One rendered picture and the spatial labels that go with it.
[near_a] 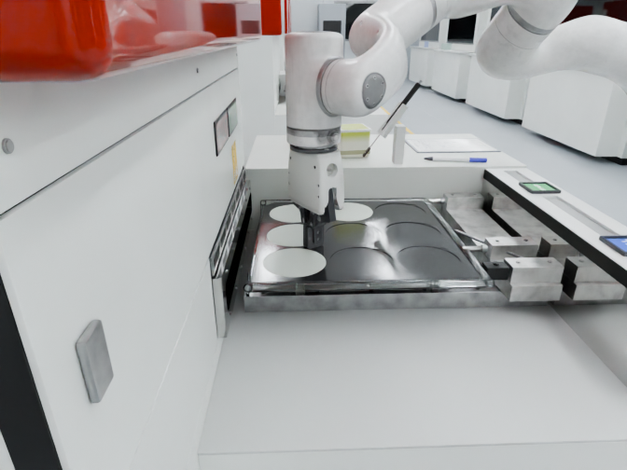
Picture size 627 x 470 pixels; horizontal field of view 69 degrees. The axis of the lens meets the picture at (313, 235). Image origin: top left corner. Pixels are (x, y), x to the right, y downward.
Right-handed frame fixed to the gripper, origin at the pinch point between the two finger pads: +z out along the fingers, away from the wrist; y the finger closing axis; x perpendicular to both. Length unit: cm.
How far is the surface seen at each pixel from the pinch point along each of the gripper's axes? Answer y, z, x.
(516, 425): -39.5, 10.0, -0.8
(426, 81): 699, 75, -819
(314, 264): -5.6, 2.1, 3.7
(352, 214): 7.7, 2.0, -15.1
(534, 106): 266, 56, -532
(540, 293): -28.6, 5.3, -22.8
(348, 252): -5.2, 2.1, -3.5
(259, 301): -1.8, 8.0, 11.8
